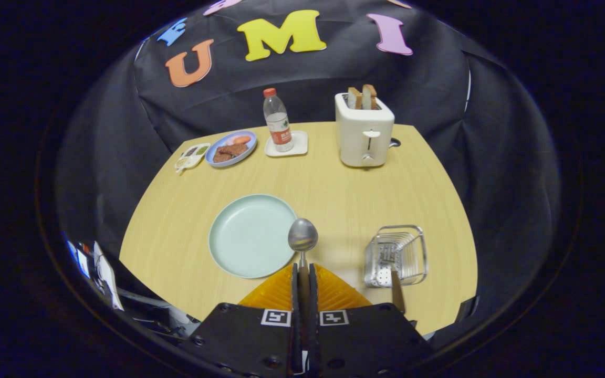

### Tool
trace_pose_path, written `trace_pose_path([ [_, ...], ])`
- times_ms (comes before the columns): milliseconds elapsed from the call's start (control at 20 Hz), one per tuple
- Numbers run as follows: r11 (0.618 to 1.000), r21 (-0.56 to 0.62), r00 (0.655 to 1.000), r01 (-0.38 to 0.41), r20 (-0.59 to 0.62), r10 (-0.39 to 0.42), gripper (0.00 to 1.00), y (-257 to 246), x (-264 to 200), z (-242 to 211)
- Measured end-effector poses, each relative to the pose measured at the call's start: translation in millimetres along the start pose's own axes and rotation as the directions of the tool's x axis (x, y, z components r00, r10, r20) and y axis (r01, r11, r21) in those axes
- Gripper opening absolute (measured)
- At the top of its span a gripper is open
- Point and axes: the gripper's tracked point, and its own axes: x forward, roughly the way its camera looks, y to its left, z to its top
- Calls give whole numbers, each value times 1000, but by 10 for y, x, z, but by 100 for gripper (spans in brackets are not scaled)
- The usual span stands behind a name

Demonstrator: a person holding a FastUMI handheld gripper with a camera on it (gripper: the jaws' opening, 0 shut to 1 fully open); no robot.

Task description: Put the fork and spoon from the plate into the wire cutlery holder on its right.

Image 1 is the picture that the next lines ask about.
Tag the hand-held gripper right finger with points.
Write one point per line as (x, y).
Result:
(365, 336)

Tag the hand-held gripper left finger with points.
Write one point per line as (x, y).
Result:
(244, 336)

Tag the light green plate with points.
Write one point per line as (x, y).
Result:
(250, 236)

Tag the brown meat slices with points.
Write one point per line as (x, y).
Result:
(229, 152)

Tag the white divided sauce dish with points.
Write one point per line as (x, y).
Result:
(191, 157)

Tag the black backdrop cloth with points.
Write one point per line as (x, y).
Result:
(470, 173)

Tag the white toaster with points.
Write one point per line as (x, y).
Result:
(363, 142)

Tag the orange sausage piece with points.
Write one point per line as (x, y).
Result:
(240, 140)

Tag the blue plate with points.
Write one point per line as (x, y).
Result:
(250, 137)

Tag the white square coaster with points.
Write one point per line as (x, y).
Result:
(300, 144)

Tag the clear water bottle red cap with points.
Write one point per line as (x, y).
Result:
(279, 128)

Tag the black table edge bracket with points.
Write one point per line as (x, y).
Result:
(466, 310)

